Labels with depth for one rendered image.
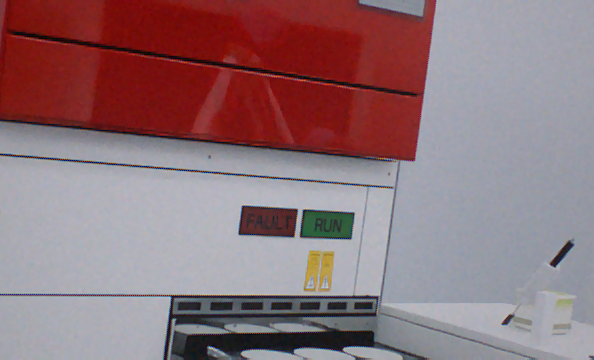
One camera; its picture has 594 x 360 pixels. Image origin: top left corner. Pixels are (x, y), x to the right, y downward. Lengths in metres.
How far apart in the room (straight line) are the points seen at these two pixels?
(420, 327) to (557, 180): 2.87
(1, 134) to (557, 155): 3.46
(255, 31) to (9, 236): 0.49
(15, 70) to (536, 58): 3.32
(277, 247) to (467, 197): 2.58
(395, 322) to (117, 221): 0.59
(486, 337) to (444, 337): 0.09
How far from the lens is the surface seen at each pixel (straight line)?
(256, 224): 2.02
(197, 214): 1.95
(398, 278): 4.40
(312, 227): 2.09
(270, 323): 2.06
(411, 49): 2.14
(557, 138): 4.95
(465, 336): 2.09
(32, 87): 1.72
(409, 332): 2.18
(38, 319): 1.83
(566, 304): 2.17
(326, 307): 2.15
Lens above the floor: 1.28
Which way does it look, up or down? 3 degrees down
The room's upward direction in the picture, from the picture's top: 7 degrees clockwise
